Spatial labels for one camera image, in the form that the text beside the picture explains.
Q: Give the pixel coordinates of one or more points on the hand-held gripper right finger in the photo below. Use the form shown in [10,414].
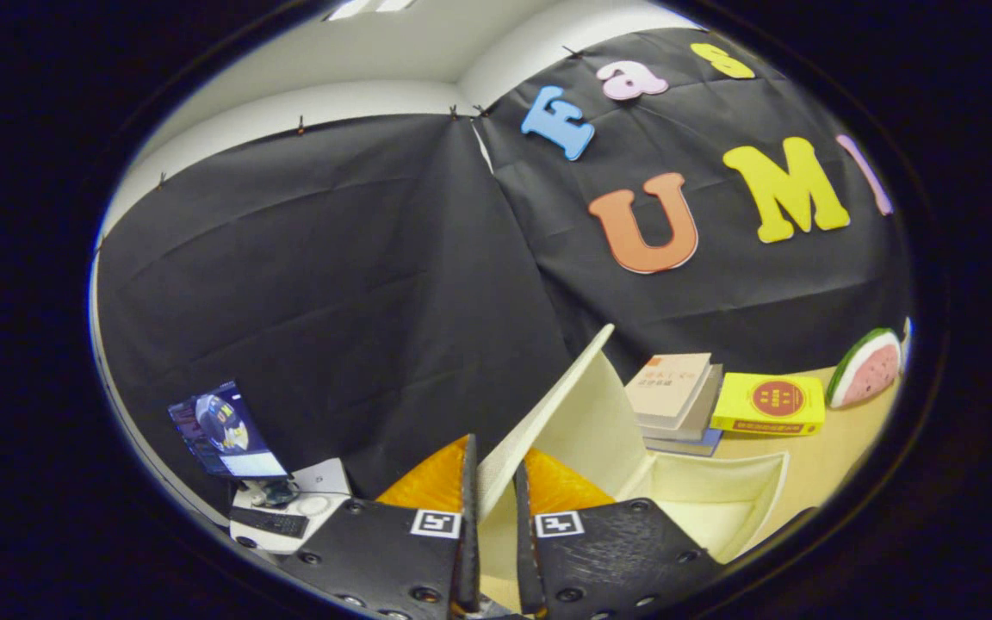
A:
[616,560]

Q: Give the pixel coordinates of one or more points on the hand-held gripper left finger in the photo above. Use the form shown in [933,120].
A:
[393,560]

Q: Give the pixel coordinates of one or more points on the cream storage box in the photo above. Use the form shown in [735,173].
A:
[599,430]

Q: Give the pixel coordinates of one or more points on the open laptop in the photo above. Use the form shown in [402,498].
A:
[225,430]

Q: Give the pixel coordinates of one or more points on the black keyboard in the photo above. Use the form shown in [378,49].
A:
[270,522]

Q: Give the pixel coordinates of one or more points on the blue book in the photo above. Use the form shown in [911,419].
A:
[685,446]

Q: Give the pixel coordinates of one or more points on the dark round object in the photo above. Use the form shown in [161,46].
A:
[276,492]

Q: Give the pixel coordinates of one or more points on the grey book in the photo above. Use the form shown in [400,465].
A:
[703,413]

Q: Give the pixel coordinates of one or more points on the yellow book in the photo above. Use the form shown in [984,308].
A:
[767,403]

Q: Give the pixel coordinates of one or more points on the watermelon slice plush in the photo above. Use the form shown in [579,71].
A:
[866,370]

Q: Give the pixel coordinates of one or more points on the long ceiling light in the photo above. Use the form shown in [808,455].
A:
[371,7]

